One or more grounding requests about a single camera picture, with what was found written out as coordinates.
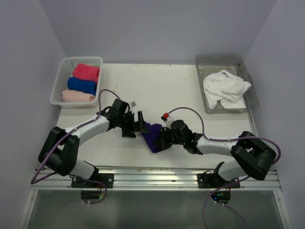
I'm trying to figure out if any aluminium mounting rail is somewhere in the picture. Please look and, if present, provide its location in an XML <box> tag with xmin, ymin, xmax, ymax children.
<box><xmin>30</xmin><ymin>167</ymin><xmax>282</xmax><ymax>190</ymax></box>

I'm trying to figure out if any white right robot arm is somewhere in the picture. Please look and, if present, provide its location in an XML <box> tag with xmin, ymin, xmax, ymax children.
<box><xmin>152</xmin><ymin>120</ymin><xmax>276</xmax><ymax>187</ymax></box>

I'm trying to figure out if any pink red towel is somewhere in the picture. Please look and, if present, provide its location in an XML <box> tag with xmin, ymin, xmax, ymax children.
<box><xmin>72</xmin><ymin>63</ymin><xmax>100</xmax><ymax>83</ymax></box>

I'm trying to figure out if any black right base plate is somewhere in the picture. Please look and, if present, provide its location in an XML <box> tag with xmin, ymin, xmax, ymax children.
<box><xmin>197</xmin><ymin>171</ymin><xmax>239</xmax><ymax>188</ymax></box>

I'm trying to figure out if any blue rolled towel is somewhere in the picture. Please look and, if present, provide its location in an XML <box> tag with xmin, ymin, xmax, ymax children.
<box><xmin>67</xmin><ymin>77</ymin><xmax>97</xmax><ymax>96</ymax></box>

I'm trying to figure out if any light pink rolled towel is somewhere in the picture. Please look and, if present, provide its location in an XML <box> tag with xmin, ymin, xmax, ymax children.
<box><xmin>62</xmin><ymin>90</ymin><xmax>95</xmax><ymax>103</ymax></box>

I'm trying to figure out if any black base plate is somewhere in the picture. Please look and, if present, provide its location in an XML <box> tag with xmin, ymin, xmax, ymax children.
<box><xmin>197</xmin><ymin>171</ymin><xmax>239</xmax><ymax>188</ymax></box>
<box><xmin>71</xmin><ymin>173</ymin><xmax>114</xmax><ymax>188</ymax></box>

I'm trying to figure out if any white plastic basket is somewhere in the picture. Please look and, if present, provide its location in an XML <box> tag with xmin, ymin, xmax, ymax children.
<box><xmin>50</xmin><ymin>57</ymin><xmax>103</xmax><ymax>108</ymax></box>

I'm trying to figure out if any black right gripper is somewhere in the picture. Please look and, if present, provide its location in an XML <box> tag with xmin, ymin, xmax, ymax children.
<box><xmin>152</xmin><ymin>126</ymin><xmax>185</xmax><ymax>149</ymax></box>

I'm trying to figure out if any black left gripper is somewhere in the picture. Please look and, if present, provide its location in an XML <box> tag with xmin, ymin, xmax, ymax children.
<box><xmin>118</xmin><ymin>111</ymin><xmax>148</xmax><ymax>137</ymax></box>

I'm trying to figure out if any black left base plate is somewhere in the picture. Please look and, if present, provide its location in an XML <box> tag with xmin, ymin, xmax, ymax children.
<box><xmin>71</xmin><ymin>173</ymin><xmax>114</xmax><ymax>188</ymax></box>

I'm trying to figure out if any purple towel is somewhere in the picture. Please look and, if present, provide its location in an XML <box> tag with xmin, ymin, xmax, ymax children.
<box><xmin>142</xmin><ymin>121</ymin><xmax>165</xmax><ymax>153</ymax></box>

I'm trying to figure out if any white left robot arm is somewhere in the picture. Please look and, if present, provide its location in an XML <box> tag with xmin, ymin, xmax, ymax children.
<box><xmin>38</xmin><ymin>99</ymin><xmax>148</xmax><ymax>187</ymax></box>

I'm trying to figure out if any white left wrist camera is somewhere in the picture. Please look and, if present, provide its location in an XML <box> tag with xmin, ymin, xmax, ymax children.
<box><xmin>129</xmin><ymin>101</ymin><xmax>136</xmax><ymax>110</ymax></box>

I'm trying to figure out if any white towel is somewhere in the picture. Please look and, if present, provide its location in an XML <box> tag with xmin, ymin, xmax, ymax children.
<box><xmin>203</xmin><ymin>70</ymin><xmax>252</xmax><ymax>109</ymax></box>

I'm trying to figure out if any clear plastic bin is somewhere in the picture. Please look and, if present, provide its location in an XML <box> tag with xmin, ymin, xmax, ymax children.
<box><xmin>195</xmin><ymin>53</ymin><xmax>259</xmax><ymax>114</ymax></box>

